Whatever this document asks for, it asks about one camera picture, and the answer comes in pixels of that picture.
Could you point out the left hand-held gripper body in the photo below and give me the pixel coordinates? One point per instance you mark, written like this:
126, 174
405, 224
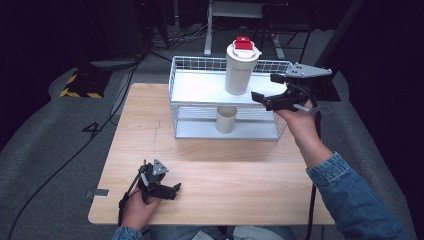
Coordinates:
151, 186

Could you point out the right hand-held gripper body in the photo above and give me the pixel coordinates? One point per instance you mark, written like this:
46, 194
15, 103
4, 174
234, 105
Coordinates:
295, 95

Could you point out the white tumbler with red lid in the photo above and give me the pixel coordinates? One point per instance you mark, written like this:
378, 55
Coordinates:
238, 73

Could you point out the small white cup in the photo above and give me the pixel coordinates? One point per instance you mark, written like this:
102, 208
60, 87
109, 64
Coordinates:
226, 121

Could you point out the person's left hand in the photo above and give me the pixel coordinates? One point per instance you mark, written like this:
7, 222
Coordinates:
136, 211

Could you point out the person's right hand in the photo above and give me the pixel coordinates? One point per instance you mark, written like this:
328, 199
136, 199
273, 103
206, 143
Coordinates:
305, 125

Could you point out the black slanted stand with base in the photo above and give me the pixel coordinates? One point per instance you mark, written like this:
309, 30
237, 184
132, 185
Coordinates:
333, 93

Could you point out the grey tape strip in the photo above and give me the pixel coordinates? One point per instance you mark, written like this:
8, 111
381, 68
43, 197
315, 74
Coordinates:
98, 193

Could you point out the black chair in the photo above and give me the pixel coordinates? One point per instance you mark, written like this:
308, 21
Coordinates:
286, 20

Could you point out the black yellow striped stand base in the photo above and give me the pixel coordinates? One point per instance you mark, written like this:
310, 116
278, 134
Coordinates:
85, 88

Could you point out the white desk frame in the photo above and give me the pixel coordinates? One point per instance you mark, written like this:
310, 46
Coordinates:
208, 33

